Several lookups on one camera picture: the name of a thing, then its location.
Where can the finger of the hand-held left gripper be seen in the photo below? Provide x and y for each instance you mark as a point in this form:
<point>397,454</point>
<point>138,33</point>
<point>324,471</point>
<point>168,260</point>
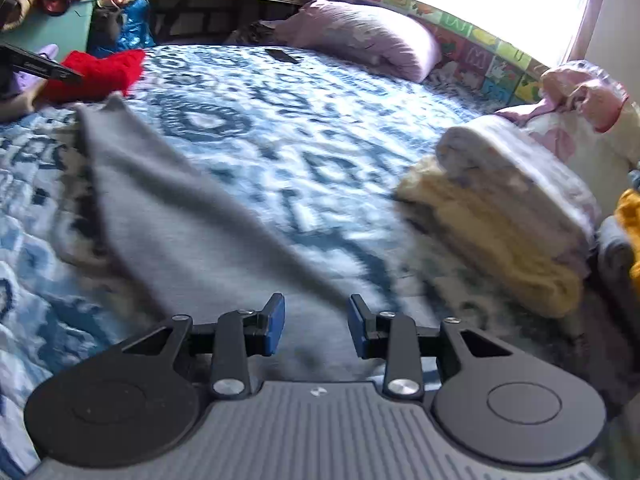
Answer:
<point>7,14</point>
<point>35,64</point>

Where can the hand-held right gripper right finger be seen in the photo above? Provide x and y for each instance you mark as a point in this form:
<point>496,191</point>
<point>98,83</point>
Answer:
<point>356,330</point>

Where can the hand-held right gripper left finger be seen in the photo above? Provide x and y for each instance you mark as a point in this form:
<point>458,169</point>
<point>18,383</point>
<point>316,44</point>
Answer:
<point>275,327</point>

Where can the grey garment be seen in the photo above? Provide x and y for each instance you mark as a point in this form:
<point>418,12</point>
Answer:
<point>165,210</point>

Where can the lavender cloth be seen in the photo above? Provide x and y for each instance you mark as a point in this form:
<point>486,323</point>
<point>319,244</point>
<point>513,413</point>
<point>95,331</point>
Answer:
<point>25,82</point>

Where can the teal storage bin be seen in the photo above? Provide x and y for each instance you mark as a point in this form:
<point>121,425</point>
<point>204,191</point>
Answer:
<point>55,27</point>

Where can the red knitted cloth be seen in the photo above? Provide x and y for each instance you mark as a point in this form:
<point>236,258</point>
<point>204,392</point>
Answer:
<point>100,72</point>

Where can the blue plastic bag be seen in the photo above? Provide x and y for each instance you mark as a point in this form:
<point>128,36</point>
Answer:
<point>134,25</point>

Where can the yellow folded blanket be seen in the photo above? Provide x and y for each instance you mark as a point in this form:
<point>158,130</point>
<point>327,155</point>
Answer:
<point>480,230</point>

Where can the dark cluttered desk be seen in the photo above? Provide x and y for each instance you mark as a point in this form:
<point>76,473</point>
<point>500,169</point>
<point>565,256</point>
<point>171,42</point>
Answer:
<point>210,15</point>

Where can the blue patterned bedspread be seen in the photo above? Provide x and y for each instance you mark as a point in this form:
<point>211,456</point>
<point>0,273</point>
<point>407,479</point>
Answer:
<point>280,130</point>

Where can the white folded blanket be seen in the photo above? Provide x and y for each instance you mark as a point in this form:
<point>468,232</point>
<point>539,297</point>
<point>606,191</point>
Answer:
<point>520,170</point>

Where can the black phone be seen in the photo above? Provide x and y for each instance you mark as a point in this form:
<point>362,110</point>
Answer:
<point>283,55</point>

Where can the grey folded cloth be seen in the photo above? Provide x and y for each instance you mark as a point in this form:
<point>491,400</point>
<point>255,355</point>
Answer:
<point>617,255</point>

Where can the yellow cloth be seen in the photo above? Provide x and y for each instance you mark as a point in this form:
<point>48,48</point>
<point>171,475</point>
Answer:
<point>631,225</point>

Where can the pink pillow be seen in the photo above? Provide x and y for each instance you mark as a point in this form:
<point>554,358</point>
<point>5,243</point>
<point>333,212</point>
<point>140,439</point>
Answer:
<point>370,35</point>

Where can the colourful alphabet play mat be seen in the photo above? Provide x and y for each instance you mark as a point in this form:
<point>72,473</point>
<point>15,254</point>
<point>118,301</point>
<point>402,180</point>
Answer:
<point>480,45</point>

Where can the pink floral quilt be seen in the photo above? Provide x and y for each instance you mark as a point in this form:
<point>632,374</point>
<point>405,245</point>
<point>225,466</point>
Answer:
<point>580,110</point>

